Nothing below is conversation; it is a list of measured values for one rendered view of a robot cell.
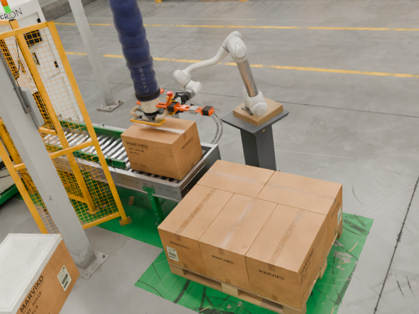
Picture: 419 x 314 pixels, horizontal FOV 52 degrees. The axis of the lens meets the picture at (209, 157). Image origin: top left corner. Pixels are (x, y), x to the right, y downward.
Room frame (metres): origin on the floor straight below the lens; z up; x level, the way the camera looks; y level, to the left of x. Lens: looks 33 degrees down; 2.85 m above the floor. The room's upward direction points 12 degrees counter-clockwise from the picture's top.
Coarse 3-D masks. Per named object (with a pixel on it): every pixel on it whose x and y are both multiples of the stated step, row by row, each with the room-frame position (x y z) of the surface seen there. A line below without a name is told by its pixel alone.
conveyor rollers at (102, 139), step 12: (72, 132) 4.62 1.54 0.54; (84, 132) 4.55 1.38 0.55; (60, 144) 4.38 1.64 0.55; (72, 144) 4.36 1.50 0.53; (108, 144) 4.19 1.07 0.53; (120, 144) 4.10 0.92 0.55; (108, 156) 3.92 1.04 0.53; (120, 156) 3.84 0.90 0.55; (120, 168) 3.66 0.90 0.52; (168, 180) 3.26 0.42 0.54; (180, 180) 3.25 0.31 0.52
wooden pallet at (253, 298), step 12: (168, 264) 2.64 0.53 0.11; (324, 264) 2.31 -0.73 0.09; (192, 276) 2.53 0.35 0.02; (204, 276) 2.41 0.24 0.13; (216, 288) 2.35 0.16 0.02; (228, 288) 2.28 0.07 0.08; (240, 288) 2.21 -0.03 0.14; (252, 300) 2.17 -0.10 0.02; (264, 300) 2.14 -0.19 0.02; (276, 312) 2.03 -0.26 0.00; (288, 312) 1.97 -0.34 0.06; (300, 312) 1.91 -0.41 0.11
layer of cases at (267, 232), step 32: (192, 192) 3.00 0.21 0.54; (224, 192) 2.91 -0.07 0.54; (256, 192) 2.82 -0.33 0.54; (288, 192) 2.74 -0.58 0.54; (320, 192) 2.66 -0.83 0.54; (160, 224) 2.67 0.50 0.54; (192, 224) 2.59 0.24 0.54; (224, 224) 2.51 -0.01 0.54; (256, 224) 2.44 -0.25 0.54; (288, 224) 2.37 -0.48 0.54; (320, 224) 2.30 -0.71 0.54; (192, 256) 2.46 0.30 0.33; (224, 256) 2.26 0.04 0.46; (256, 256) 2.12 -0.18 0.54; (288, 256) 2.06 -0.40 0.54; (320, 256) 2.26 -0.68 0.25; (256, 288) 2.12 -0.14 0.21; (288, 288) 1.96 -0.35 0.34
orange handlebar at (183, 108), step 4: (160, 88) 3.81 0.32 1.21; (140, 104) 3.58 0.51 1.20; (164, 104) 3.47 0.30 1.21; (176, 108) 3.34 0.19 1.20; (180, 108) 3.32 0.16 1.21; (184, 108) 3.30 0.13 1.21; (188, 108) 3.28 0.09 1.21; (200, 108) 3.25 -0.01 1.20; (200, 112) 3.20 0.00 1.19; (212, 112) 3.15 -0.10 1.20
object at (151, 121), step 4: (140, 116) 3.51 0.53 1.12; (132, 120) 3.52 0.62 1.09; (136, 120) 3.50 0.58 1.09; (140, 120) 3.48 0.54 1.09; (144, 120) 3.46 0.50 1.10; (148, 120) 3.44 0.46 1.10; (152, 120) 3.43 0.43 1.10; (160, 120) 3.40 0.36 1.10; (164, 120) 3.40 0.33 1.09; (148, 124) 3.41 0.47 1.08; (152, 124) 3.38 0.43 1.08; (156, 124) 3.36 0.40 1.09; (160, 124) 3.35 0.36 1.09
